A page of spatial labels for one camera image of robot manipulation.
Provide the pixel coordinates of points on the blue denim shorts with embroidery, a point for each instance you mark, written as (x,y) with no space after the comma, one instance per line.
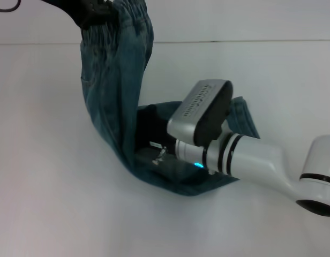
(108,107)

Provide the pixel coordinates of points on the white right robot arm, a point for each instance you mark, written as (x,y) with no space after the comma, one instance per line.
(256,158)

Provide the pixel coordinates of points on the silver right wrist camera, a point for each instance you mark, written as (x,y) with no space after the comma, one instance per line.
(197,112)

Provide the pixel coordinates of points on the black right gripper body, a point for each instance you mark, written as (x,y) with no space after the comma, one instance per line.
(154,125)

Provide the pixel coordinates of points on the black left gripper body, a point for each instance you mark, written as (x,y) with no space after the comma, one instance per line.
(79,10)

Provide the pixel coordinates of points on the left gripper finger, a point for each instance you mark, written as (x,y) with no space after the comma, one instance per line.
(112,12)

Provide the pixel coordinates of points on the metal clamp bolt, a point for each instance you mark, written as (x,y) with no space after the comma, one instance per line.
(161,155)

